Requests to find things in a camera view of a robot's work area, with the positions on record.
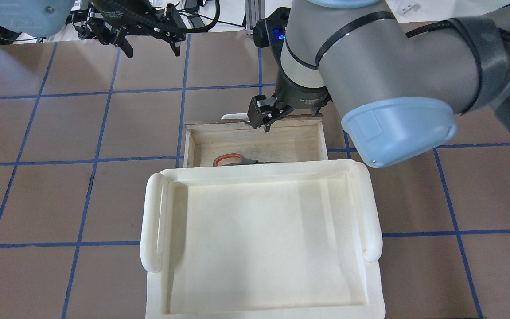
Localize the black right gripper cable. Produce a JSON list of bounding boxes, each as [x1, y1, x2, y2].
[[405, 0, 510, 54]]

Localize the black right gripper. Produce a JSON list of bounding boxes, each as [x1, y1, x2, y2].
[[247, 7, 331, 133]]

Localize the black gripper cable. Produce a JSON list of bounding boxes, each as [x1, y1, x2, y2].
[[100, 0, 221, 34], [405, 0, 510, 54]]

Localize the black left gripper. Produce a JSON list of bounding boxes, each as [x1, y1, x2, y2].
[[72, 0, 184, 59]]

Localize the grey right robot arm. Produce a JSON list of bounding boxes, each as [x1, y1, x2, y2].
[[247, 0, 510, 168]]

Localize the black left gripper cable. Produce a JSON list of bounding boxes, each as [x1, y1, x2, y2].
[[100, 0, 221, 34]]

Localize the grey orange handled scissors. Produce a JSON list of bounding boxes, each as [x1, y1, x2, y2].
[[213, 153, 280, 167]]

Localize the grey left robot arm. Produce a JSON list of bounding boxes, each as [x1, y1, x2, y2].
[[0, 0, 186, 58]]

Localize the wooden drawer with white handle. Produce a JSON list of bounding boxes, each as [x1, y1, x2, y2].
[[183, 115, 328, 168]]

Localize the white plastic tray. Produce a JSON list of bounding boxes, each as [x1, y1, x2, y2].
[[140, 159, 386, 319]]

